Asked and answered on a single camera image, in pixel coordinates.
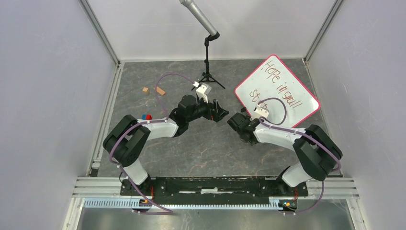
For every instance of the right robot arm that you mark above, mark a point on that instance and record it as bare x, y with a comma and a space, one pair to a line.
317, 153

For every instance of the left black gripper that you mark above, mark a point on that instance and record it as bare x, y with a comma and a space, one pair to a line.
219, 115

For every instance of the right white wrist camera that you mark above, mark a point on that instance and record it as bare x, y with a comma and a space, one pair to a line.
259, 112

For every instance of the red blue block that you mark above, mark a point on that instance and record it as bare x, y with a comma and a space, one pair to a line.
146, 117

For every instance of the small wooden cube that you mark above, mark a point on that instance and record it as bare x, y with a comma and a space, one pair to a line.
145, 90

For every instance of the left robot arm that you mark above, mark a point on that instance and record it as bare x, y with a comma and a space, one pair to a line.
128, 138

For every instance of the silver microphone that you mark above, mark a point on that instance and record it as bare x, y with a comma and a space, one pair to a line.
200, 16

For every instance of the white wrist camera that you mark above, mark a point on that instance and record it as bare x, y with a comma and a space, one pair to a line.
202, 91
259, 112

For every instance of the black tripod stand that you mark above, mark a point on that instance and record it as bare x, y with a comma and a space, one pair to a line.
206, 76

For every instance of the grey slotted cable duct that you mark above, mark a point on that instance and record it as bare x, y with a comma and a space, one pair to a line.
139, 204

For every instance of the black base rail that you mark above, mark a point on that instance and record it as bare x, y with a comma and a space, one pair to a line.
252, 190

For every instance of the pink framed whiteboard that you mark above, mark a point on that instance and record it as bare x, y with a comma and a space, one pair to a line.
291, 101

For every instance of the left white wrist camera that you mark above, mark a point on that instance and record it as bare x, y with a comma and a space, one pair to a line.
202, 91

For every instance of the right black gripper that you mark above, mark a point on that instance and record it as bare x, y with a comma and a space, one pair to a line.
250, 120

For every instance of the long wooden block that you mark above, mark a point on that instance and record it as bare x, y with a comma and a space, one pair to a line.
160, 91

